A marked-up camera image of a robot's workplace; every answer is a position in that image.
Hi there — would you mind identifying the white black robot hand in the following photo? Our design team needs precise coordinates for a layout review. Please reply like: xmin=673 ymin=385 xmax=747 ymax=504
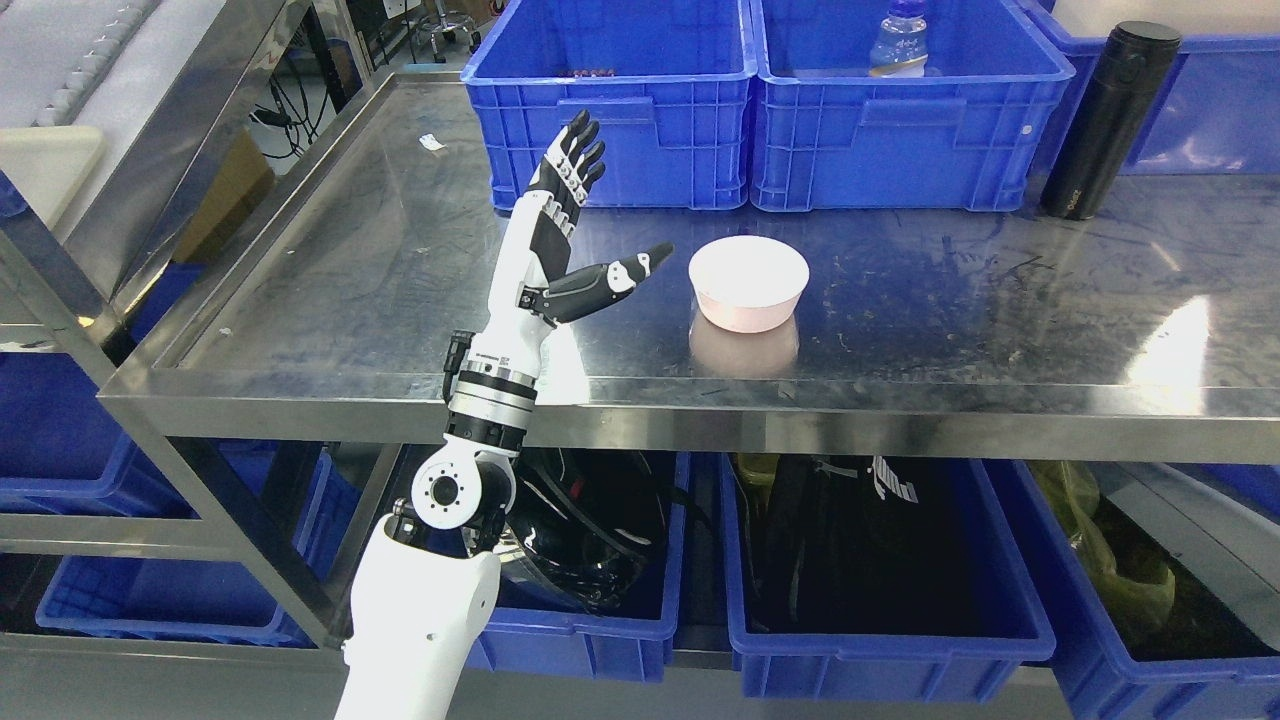
xmin=463 ymin=110 xmax=675 ymax=386

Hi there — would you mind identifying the pink plastic bowl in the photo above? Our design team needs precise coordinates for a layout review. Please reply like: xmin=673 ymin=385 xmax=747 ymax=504
xmin=687 ymin=234 xmax=812 ymax=334

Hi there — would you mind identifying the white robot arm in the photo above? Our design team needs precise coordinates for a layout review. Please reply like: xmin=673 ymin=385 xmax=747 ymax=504
xmin=335 ymin=328 xmax=547 ymax=719

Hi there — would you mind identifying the blue crate left shelf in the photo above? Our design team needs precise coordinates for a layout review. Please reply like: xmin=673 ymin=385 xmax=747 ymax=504
xmin=35 ymin=452 xmax=361 ymax=648

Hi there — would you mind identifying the stainless steel shelf rack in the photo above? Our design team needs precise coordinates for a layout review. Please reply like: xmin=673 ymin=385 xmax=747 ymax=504
xmin=0 ymin=0 xmax=381 ymax=641

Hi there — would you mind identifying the blue crate top middle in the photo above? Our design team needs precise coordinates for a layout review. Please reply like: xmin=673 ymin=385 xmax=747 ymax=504
xmin=748 ymin=1 xmax=1075 ymax=211

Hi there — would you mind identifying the black helmet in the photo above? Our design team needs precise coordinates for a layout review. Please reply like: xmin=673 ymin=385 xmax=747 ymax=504
xmin=495 ymin=447 xmax=675 ymax=614

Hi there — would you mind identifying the blue crate top left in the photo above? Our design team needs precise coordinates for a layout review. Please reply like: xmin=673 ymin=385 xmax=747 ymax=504
xmin=461 ymin=1 xmax=756 ymax=211

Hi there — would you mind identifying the blue crate with helmet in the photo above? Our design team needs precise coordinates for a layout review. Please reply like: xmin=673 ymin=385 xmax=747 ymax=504
xmin=465 ymin=451 xmax=692 ymax=683

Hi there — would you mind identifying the blue crate with black bag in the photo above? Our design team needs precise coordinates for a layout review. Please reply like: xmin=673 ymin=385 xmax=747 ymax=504
xmin=717 ymin=455 xmax=1057 ymax=703

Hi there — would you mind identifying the clear water bottle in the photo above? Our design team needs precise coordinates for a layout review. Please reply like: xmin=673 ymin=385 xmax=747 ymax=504
xmin=868 ymin=1 xmax=929 ymax=78

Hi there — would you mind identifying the black thermos bottle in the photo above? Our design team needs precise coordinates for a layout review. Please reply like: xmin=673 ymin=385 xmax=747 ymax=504
xmin=1039 ymin=20 xmax=1183 ymax=222

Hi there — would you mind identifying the stainless steel table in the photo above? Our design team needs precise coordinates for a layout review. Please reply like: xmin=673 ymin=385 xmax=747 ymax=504
xmin=101 ymin=70 xmax=1279 ymax=464

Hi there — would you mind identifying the blue crate lower right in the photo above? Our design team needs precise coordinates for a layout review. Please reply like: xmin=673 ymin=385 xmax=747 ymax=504
xmin=986 ymin=460 xmax=1280 ymax=720

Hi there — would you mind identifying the blue crate top right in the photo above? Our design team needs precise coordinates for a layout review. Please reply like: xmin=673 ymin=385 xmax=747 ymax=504
xmin=1019 ymin=1 xmax=1279 ymax=176

